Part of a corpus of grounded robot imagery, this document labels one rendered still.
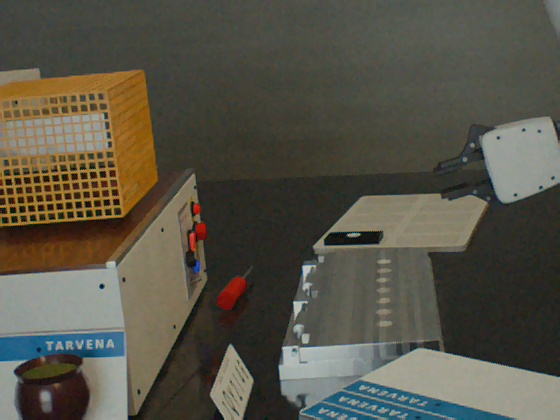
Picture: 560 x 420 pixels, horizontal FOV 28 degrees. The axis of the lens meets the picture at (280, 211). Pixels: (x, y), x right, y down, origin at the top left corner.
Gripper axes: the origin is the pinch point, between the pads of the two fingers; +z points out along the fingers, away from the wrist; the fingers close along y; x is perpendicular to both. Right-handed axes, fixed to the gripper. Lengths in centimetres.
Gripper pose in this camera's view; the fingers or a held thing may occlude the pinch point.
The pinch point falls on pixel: (451, 179)
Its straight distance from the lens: 158.6
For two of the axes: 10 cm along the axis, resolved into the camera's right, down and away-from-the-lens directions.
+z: -9.4, 2.9, 1.6
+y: 3.2, 9.3, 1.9
